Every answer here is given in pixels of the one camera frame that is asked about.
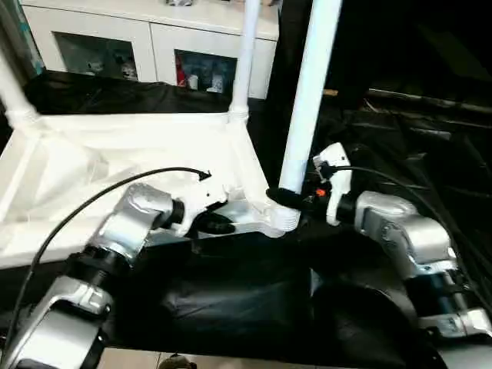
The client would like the black work mat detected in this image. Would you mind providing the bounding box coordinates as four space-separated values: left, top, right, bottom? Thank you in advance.
0 68 492 357

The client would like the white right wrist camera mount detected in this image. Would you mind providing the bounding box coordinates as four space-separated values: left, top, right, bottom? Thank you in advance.
311 141 354 227

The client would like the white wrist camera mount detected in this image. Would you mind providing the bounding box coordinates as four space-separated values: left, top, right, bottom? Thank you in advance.
311 141 354 227
177 175 248 238

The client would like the white plastic table top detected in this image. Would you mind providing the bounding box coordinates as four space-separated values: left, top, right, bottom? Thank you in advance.
0 111 303 270

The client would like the black backdrop cloth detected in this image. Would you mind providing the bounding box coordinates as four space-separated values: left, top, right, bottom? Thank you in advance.
268 0 492 112

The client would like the grey metal rod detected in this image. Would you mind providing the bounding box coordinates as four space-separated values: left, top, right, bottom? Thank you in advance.
367 88 492 115

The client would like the white sideboard with glass doors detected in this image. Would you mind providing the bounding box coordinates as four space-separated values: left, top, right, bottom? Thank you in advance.
18 0 281 101

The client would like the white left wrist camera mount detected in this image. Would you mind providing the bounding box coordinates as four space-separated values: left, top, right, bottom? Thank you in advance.
177 175 248 238

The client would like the grey curtain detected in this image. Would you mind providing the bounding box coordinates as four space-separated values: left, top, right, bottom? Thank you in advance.
0 0 44 78

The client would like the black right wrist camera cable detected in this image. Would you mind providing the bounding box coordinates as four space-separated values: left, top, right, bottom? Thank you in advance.
321 164 492 308

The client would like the white plastic table leg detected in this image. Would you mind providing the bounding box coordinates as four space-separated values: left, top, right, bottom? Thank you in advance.
264 0 344 238
226 0 263 125
0 49 40 130

